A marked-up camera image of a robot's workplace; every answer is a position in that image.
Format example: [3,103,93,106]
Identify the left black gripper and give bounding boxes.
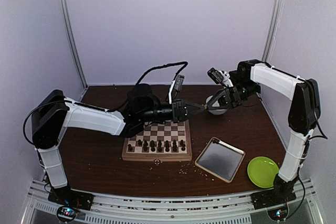
[139,99,205,124]

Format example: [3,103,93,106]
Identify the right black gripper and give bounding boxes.
[206,80,258,110]

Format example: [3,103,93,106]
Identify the wooden chess board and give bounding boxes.
[122,121,192,162]

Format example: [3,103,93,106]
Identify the metal tray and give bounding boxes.
[195,137,245,183]

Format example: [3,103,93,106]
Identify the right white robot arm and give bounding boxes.
[206,59,321,204]

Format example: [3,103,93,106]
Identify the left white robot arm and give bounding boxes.
[31,83,205,205]

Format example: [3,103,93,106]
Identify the white ceramic bowl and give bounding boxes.
[206,95,227,115]

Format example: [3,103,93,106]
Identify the green plate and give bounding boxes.
[247,156,279,189]

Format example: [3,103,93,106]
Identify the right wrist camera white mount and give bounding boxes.
[207,68,234,88]

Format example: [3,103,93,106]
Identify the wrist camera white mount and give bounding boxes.
[207,68,234,88]
[167,74,185,104]

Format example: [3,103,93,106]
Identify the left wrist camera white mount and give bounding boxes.
[167,74,185,104]

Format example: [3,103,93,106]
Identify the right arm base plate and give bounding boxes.
[250,189,297,210]

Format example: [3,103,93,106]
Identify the right aluminium frame post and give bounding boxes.
[262,0,284,62]

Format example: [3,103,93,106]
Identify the aluminium frame post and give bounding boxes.
[60,0,88,90]
[262,0,284,62]

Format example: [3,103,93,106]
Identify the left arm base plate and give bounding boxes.
[48,191,94,210]

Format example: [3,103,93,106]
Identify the left aluminium frame post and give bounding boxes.
[60,0,88,90]

